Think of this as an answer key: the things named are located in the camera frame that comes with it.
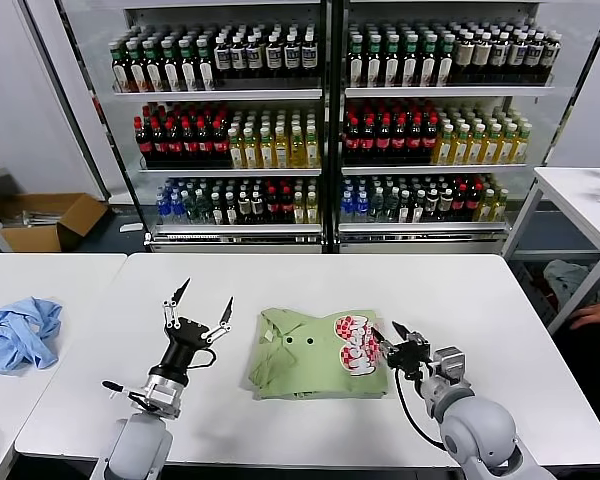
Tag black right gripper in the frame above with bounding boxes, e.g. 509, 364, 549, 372
371, 321, 434, 382

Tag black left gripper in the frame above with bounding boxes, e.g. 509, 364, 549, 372
159, 278, 235, 384

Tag light green t-shirt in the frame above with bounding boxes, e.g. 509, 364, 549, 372
244, 307, 389, 401

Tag open brown cardboard box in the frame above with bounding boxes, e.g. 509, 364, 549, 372
0, 192, 110, 254

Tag crumpled light blue shirt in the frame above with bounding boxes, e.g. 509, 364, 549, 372
0, 297, 64, 372

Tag crumpled pale cloth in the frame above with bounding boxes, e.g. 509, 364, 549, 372
543, 259, 600, 304

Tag large black rounded object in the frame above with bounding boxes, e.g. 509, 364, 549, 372
554, 299, 600, 381

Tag grey metal rods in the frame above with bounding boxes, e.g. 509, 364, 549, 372
19, 210, 64, 229

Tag white table with metal legs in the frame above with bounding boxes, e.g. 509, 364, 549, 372
502, 167, 600, 287

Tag green-cap dark tea bottle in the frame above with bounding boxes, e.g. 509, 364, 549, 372
195, 39, 215, 93
110, 42, 129, 95
178, 39, 198, 93
382, 38, 401, 89
436, 38, 455, 89
160, 40, 180, 94
347, 38, 365, 89
143, 40, 163, 94
126, 41, 146, 94
419, 38, 437, 89
400, 38, 419, 89
364, 38, 383, 89

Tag white-cap dark-label drink bottle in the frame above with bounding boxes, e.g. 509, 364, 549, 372
282, 34, 301, 79
229, 35, 247, 80
265, 34, 283, 79
213, 35, 231, 80
245, 35, 263, 79
300, 33, 318, 79

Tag white-cap pale-label tea bottle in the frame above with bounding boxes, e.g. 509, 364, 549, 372
507, 33, 526, 84
524, 33, 544, 84
453, 33, 474, 84
489, 33, 509, 84
471, 33, 491, 84
541, 33, 561, 84

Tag black left gripper cable loop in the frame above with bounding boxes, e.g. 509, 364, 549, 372
189, 348, 217, 370

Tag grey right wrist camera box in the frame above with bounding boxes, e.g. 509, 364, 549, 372
432, 347, 467, 389

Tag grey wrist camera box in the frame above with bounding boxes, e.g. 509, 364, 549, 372
128, 387, 181, 420
432, 347, 467, 389

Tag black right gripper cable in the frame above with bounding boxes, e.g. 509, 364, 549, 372
392, 369, 446, 446

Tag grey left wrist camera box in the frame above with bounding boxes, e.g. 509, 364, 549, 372
128, 387, 181, 420

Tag black left wrist camera cable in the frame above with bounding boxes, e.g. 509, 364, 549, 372
102, 380, 149, 407

